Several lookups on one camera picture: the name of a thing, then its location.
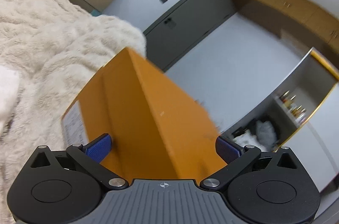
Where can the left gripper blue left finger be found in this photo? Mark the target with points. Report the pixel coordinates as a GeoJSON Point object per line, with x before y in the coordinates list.
{"type": "Point", "coordinates": [88, 158]}

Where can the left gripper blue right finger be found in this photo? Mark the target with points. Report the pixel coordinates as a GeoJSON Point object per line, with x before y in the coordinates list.
{"type": "Point", "coordinates": [238, 160]}

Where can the orange box lid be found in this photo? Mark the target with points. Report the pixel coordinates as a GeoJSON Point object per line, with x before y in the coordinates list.
{"type": "Point", "coordinates": [158, 131]}

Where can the pile of folded clothes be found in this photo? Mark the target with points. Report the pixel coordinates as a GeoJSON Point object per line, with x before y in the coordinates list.
{"type": "Point", "coordinates": [261, 135]}

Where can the bottles on shelf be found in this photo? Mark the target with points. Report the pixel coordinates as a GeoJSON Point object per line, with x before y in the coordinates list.
{"type": "Point", "coordinates": [298, 112]}

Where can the open wardrobe shelf unit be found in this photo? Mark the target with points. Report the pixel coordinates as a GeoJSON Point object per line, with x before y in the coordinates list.
{"type": "Point", "coordinates": [314, 81]}

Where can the beige plush blanket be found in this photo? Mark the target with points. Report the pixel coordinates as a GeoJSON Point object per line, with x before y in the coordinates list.
{"type": "Point", "coordinates": [49, 50]}

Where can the grey room door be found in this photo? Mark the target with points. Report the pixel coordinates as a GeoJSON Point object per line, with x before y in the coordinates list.
{"type": "Point", "coordinates": [182, 27]}

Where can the brown overhead cabinet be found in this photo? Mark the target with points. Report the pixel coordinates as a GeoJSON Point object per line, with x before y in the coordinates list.
{"type": "Point", "coordinates": [304, 22]}

